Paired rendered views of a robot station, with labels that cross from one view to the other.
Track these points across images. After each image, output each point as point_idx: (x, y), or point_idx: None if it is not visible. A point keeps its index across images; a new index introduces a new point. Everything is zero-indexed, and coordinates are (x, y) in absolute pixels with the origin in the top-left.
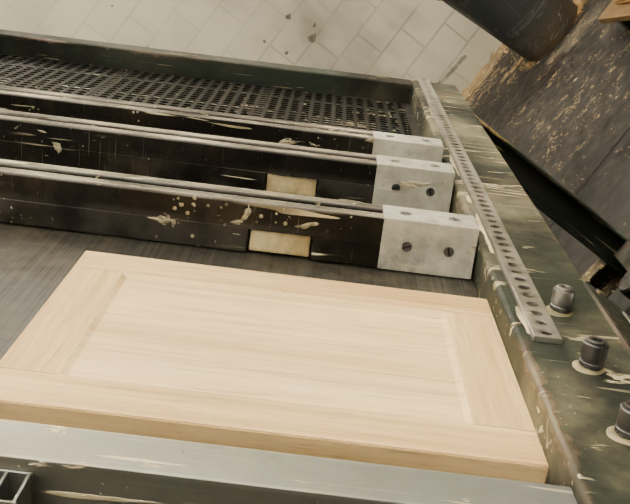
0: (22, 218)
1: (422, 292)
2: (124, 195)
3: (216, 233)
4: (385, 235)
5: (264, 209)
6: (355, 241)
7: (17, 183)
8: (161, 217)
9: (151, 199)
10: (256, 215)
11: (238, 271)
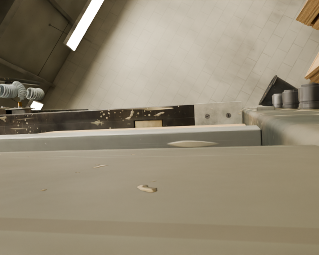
0: (41, 132)
1: (209, 125)
2: (80, 114)
3: (120, 125)
4: (196, 112)
5: (138, 110)
6: (182, 118)
7: (38, 117)
8: (96, 122)
9: (91, 114)
10: (135, 113)
11: (119, 128)
